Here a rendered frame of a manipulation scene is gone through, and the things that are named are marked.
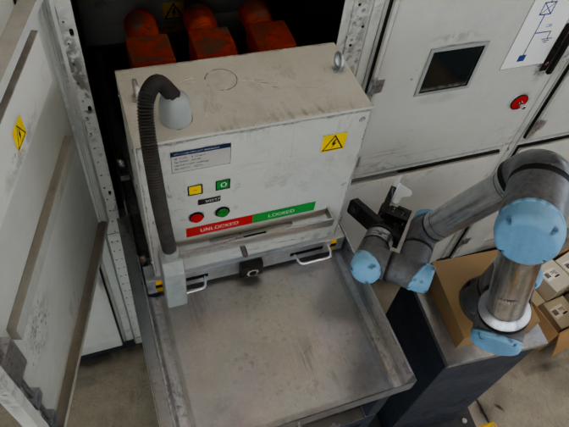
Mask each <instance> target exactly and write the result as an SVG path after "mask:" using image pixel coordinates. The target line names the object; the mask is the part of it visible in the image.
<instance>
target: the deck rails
mask: <svg viewBox="0 0 569 427"><path fill-rule="evenodd" d="M125 205H126V209H127V214H128V216H126V218H127V222H128V226H129V230H130V237H131V241H132V246H133V249H134V254H135V260H136V264H137V268H138V273H139V276H140V281H141V288H142V291H143V296H144V300H145V304H146V310H147V315H148V318H149V323H150V327H151V331H152V338H153V342H154V346H155V350H156V354H157V361H158V365H159V369H160V373H161V377H162V382H163V389H164V392H165V396H166V400H167V404H168V411H169V416H170V419H171V424H172V427H191V423H190V420H189V416H188V412H187V408H186V405H185V399H184V394H183V391H182V387H181V384H180V377H179V373H178V370H177V366H176V362H175V358H174V352H173V348H172V344H171V340H170V337H169V333H168V326H167V323H166V319H165V316H164V311H163V305H162V302H161V298H160V294H159V292H157V293H152V294H149V295H148V292H147V288H146V286H145V284H144V280H143V277H144V273H143V270H142V269H141V265H140V261H139V256H138V255H139V254H138V252H139V251H145V252H146V256H147V257H150V256H149V252H148V247H147V244H146V237H145V233H144V229H143V225H142V222H141V215H140V214H134V215H129V211H128V208H127V203H126V202H125ZM339 225H340V228H341V229H342V231H343V233H344V235H345V239H344V241H343V244H342V247H341V248H340V249H335V250H332V255H333V258H334V261H335V262H336V265H337V267H338V269H339V271H340V274H341V276H342V278H343V280H344V282H345V285H346V287H347V289H348V291H349V293H350V295H351V298H352V300H353V302H354V304H355V306H356V309H357V312H358V313H359V315H360V317H361V319H362V322H363V324H364V326H365V328H366V331H367V333H368V335H369V337H370V340H371V342H372V344H373V346H374V349H375V351H376V353H377V354H378V358H379V360H380V362H381V364H382V365H383V368H384V371H385V373H386V374H387V377H388V379H389V382H390V384H391V386H392V388H393V389H394V388H397V387H400V386H403V385H407V382H408V381H409V379H410V378H411V377H412V376H413V373H412V370H411V368H410V366H409V364H408V362H407V361H406V358H405V356H404V354H403V351H402V350H401V347H400V345H399V343H398V341H397V340H396V338H395V335H394V333H393V331H392V329H391V327H390V325H389V322H388V320H387V319H386V317H385V315H384V312H383V310H382V308H381V307H380V305H379V302H378V299H377V298H376V296H375V294H374V292H373V289H372V287H371V286H370V284H369V283H366V284H365V283H361V282H360V281H358V280H356V279H355V278H354V277H353V275H352V274H351V261H352V259H353V256H354V254H355V252H354V250H353V248H352V246H351V244H350V242H349V240H348V238H347V236H346V234H345V231H344V229H343V227H342V225H341V223H340V222H339ZM403 363H404V364H405V366H406V368H407V370H408V372H409V373H407V371H406V368H405V366H404V364H403Z"/></svg>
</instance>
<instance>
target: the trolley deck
mask: <svg viewBox="0 0 569 427"><path fill-rule="evenodd" d="M117 222H118V227H119V234H120V239H121V243H122V248H123V251H124V259H125V263H126V268H127V272H128V276H129V280H130V288H131V292H132V297H133V301H134V304H135V312H136V317H137V321H138V325H139V330H140V333H141V341H142V346H143V350H144V354H145V358H146V366H147V370H148V374H149V379H150V383H151V387H152V394H153V399H154V403H155V408H156V412H157V419H158V423H159V427H172V424H171V419H170V416H169V411H168V404H167V400H166V396H165V392H164V389H163V382H162V377H161V373H160V369H159V365H158V361H157V354H156V350H155V346H154V342H153V338H152V331H151V327H150V323H149V318H148V315H147V310H146V304H145V300H144V296H143V291H142V288H141V281H140V276H139V273H138V268H137V264H136V260H135V254H134V249H133V246H132V241H131V237H130V230H129V226H128V222H127V218H126V217H125V218H122V219H118V218H117ZM159 294H160V298H161V302H162V305H163V311H164V316H165V319H166V323H167V326H168V333H169V337H170V340H171V344H172V348H173V352H174V358H175V362H176V366H177V370H178V373H179V377H180V384H181V387H182V391H183V394H184V399H185V405H186V408H187V412H188V416H189V420H190V423H191V427H296V426H297V423H299V422H301V424H306V423H309V422H312V421H314V420H317V419H321V418H324V417H327V416H329V415H332V414H335V413H339V412H342V411H345V410H347V409H350V408H354V407H357V406H360V405H363V404H366V403H369V402H373V401H376V400H378V399H381V398H384V397H388V396H391V395H394V394H396V393H399V392H402V391H406V390H409V389H411V388H412V387H413V385H414V384H415V383H416V382H417V379H416V377H415V375H414V373H413V371H412V373H413V376H412V377H411V378H410V379H409V381H408V382H407V385H403V386H400V387H397V388H394V389H393V388H392V386H391V384H390V382H389V379H388V377H387V374H386V373H385V371H384V368H383V365H382V364H381V362H380V360H379V358H378V354H377V353H376V351H375V349H374V346H373V344H372V342H371V340H370V337H369V335H368V333H367V331H366V328H365V326H364V324H363V322H362V319H361V317H360V315H359V313H358V312H357V309H356V306H355V304H354V302H353V300H352V298H351V295H350V293H349V291H348V289H347V287H346V285H345V282H344V280H343V278H342V276H341V274H340V271H339V269H338V267H337V265H336V262H335V261H334V258H333V255H332V258H330V259H326V260H323V261H320V262H316V263H310V264H305V265H300V264H299V263H297V261H296V260H295V259H294V260H290V261H286V262H283V263H277V264H273V265H269V266H265V267H263V269H262V273H261V274H256V275H254V276H249V277H246V278H241V277H240V273H237V274H231V275H227V276H223V277H219V278H216V279H212V280H207V287H206V288H205V289H204V290H201V291H196V292H192V293H189V294H187V297H188V303H186V304H184V305H180V306H177V307H173V308H169V307H168V305H167V302H166V298H165V295H164V291H160V292H159ZM403 354H404V353H403ZM404 356H405V354H404ZM405 358H406V356H405ZM406 361H407V359H406ZM407 362H408V361H407ZM408 364H409V363H408ZM409 366H410V364H409ZM410 368H411V366H410ZM411 369H412V368H411Z"/></svg>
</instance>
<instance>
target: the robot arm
mask: <svg viewBox="0 0 569 427"><path fill-rule="evenodd" d="M401 177H402V175H399V176H398V177H397V178H395V180H394V182H393V184H392V186H391V187H390V189H389V192H388V195H387V197H386V198H385V201H384V202H383V203H382V205H381V207H380V210H379V211H378V214H376V213H375V212H374V211H373V210H372V209H371V208H369V207H368V206H367V205H366V204H365V203H363V202H362V201H361V200H360V199H359V198H355V199H352V200H350V203H349V206H348V209H347V213H348V214H350V215H351V216H352V217H353V218H354V219H355V220H356V221H358V222H359V223H360V224H361V225H362V226H363V227H364V228H365V229H367V232H366V234H365V236H364V237H363V239H362V242H361V244H360V246H359V247H358V249H357V251H356V252H355V254H354V256H353V259H352V261H351V274H352V275H353V277H354V278H355V279H356V280H358V281H360V282H361V283H365V284H366V283H369V284H371V283H373V282H375V281H376V280H377V279H380V280H385V281H388V282H389V283H392V284H395V285H398V286H401V287H404V288H406V289H407V290H408V291H409V290H411V291H416V292H419V293H422V294H424V293H426V292H427V291H428V288H429V287H430V284H431V281H432V279H433V277H434V271H435V267H434V266H433V265H431V264H430V263H429V261H430V258H431V256H432V253H433V250H434V246H435V244H436V243H437V242H439V241H442V240H444V239H445V238H447V237H449V236H452V235H453V234H455V233H456V232H458V231H460V230H463V229H465V228H467V227H468V226H470V225H473V224H475V223H477V222H478V221H479V220H481V219H484V218H486V217H488V216H490V215H491V214H494V213H496V212H498V211H499V213H498V215H497V217H496V220H495V222H494V244H495V245H496V247H497V249H498V250H499V251H498V254H497V257H496V258H495V259H494V262H493V263H492V264H491V265H490V266H489V267H488V268H487V269H486V270H485V271H484V272H483V274H481V275H479V276H476V277H473V278H471V279H470V280H469V281H467V283H466V284H465V285H464V286H463V287H462V288H461V291H460V295H459V302H460V305H461V309H462V311H463V313H464V314H465V315H466V316H467V317H468V318H469V319H470V320H471V321H472V322H473V325H472V328H471V335H470V337H471V340H472V342H473V343H474V344H475V345H476V346H477V347H479V348H481V349H483V350H484V351H487V352H491V353H493V354H497V355H501V356H515V355H517V354H518V353H519V352H520V351H521V349H522V346H523V344H522V343H523V338H524V335H525V331H526V328H527V327H528V323H529V320H530V318H531V308H530V306H531V301H532V297H533V292H534V290H535V289H537V288H538V287H539V286H540V284H541V282H542V280H543V270H542V269H541V267H542V264H543V263H544V262H546V261H550V260H551V259H553V258H554V257H555V256H556V255H557V254H558V253H559V252H560V250H561V248H562V246H563V244H564V242H565V240H566V226H567V220H568V216H569V163H568V162H567V161H566V160H565V159H564V158H563V157H562V156H561V155H560V154H558V153H556V152H553V151H550V150H546V149H540V148H538V149H530V150H526V151H523V152H520V153H518V154H515V155H513V156H512V157H510V158H508V159H507V160H505V161H504V162H502V163H501V164H499V166H498V167H497V170H496V172H495V173H493V174H492V175H490V176H488V177H487V178H485V179H483V180H481V181H479V182H478V183H477V184H475V185H474V186H471V187H470V188H468V189H466V190H465V191H463V192H462V193H460V194H459V195H457V196H455V197H453V198H451V199H450V200H449V201H447V202H445V203H443V204H442V205H440V206H438V207H437V208H435V209H434V210H432V209H428V208H426V209H420V210H418V211H417V212H416V213H415V215H414V217H413V218H412V220H411V223H410V227H409V230H408V231H407V234H406V238H405V240H404V242H403V245H402V248H401V251H400V253H398V252H393V251H390V249H391V247H394V248H397V247H398V245H399V242H400V240H401V237H402V235H403V233H404V230H405V228H406V224H407V221H408V219H409V218H410V215H411V213H412V211H411V210H409V209H406V208H403V207H401V206H398V207H395V206H393V205H391V206H390V203H392V204H394V205H396V204H398V203H399V202H400V200H401V199H402V198H404V197H410V196H411V195H412V191H411V190H409V189H408V188H406V187H405V186H403V185H402V184H401V183H400V181H401ZM394 196H395V197H394ZM393 197H394V200H392V199H393ZM402 214H403V215H402ZM403 227H404V228H403Z"/></svg>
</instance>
